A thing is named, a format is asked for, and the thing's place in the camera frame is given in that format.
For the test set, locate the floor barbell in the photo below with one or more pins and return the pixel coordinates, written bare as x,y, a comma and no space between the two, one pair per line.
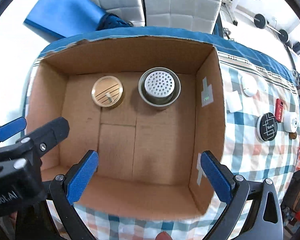
261,23

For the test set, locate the black small speaker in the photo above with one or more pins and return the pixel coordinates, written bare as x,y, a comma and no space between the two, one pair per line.
296,48

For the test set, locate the silver perforated metal can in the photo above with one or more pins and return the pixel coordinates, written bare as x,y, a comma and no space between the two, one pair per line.
159,87

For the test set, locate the white earbuds case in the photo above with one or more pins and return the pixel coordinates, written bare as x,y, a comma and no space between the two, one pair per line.
249,85

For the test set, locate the red small card box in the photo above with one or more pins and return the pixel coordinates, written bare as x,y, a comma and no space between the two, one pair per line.
279,108

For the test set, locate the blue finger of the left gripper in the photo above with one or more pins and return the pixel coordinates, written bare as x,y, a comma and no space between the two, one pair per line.
48,136
11,128

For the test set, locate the black round tin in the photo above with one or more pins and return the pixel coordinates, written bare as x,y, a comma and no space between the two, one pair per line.
267,127

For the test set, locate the white squat rack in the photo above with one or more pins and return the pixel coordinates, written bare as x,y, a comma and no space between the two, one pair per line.
231,7

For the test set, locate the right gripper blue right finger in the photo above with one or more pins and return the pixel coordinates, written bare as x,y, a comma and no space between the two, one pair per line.
219,176

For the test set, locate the open cardboard box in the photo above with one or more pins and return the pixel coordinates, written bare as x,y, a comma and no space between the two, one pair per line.
147,158

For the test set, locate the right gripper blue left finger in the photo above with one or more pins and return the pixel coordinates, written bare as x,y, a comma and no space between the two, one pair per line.
80,175

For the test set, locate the dark blue knit fabric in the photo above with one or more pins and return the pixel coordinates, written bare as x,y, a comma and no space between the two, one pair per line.
110,21

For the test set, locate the white round jar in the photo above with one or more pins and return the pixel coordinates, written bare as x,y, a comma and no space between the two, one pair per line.
290,122

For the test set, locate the right grey padded chair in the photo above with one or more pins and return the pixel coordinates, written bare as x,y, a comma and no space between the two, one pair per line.
192,15

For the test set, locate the checkered tablecloth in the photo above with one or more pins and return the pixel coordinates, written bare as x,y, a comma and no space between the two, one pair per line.
244,153

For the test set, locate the blue folded mat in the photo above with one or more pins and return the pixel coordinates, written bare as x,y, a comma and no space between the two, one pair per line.
65,18

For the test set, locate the small brown wooden object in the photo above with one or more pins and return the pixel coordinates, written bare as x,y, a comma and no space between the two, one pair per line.
293,135

